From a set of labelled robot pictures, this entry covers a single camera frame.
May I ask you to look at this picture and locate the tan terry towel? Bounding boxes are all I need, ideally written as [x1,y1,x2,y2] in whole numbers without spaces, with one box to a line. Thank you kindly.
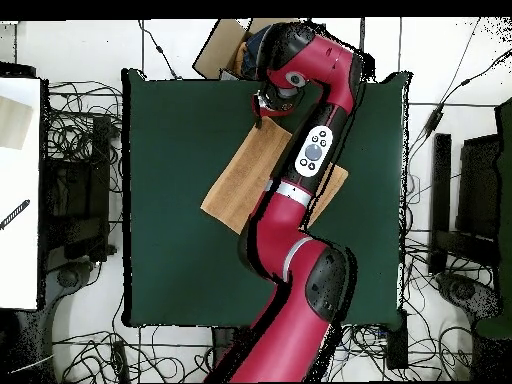
[199,119,350,236]

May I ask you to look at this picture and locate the orange cloth item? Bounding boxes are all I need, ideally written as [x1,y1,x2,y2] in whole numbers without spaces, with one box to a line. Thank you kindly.
[233,41,248,76]

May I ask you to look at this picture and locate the dark blue jeans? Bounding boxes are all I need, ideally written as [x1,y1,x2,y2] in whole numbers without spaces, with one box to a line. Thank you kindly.
[240,27,267,81]

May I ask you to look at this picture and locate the brown cardboard box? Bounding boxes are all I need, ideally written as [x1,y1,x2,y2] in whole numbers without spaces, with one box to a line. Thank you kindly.
[192,17,305,81]

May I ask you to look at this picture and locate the dark green table cloth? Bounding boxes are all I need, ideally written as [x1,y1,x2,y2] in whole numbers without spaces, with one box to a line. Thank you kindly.
[120,68,413,329]

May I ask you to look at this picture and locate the black metal stand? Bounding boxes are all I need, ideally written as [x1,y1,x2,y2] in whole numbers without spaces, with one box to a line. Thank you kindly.
[39,114,114,263]

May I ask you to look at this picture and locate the beige cardboard piece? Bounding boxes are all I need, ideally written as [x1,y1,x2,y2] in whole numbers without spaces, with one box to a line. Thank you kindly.
[0,95,34,151]

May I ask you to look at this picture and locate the dark green fabric sheet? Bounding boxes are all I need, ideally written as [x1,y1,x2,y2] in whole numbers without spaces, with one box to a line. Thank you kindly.
[475,97,512,341]

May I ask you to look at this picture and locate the white desk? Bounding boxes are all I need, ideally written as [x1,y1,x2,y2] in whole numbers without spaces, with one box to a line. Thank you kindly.
[0,76,42,311]

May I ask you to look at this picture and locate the black cable with inline plug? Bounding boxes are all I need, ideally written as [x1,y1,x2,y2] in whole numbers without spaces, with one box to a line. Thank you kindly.
[137,19,183,81]

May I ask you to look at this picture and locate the black cable with adapter block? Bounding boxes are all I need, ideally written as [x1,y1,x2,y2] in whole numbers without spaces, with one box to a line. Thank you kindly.
[405,47,512,169]

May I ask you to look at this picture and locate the black metal frame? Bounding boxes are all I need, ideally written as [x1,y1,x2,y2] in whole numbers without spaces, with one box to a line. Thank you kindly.
[427,132,503,275]

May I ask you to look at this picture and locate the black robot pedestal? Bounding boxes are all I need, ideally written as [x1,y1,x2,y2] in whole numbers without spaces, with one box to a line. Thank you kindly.
[210,326,257,373]

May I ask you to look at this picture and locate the black ribbed strap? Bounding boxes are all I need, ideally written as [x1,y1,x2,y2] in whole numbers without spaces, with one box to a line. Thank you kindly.
[0,198,32,232]

